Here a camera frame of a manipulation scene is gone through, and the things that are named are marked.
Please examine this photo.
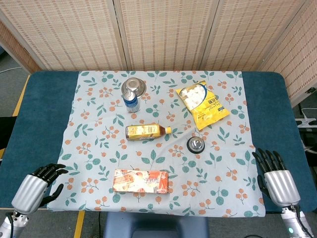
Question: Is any small black round bell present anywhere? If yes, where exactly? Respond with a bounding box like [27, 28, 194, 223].
[186, 136, 207, 153]

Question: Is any floral patterned tablecloth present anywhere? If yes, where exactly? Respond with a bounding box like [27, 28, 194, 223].
[46, 70, 267, 218]

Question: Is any blue drink can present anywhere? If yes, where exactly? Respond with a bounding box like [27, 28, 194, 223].
[123, 91, 141, 114]

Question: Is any yellow tea bottle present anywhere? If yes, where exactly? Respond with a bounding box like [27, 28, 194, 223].
[125, 123, 172, 142]

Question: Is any woven folding screen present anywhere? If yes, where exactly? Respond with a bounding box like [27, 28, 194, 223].
[0, 0, 317, 109]

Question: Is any stainless steel bowl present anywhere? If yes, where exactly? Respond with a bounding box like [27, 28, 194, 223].
[121, 77, 147, 97]

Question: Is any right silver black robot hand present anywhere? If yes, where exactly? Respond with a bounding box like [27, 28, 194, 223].
[252, 148, 302, 207]

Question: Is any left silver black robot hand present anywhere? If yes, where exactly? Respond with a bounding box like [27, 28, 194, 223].
[11, 163, 69, 215]

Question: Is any yellow marshmallow snack bag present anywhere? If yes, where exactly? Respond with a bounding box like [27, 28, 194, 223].
[175, 80, 231, 131]

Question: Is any orange snack box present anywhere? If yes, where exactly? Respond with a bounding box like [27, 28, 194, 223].
[112, 169, 170, 194]

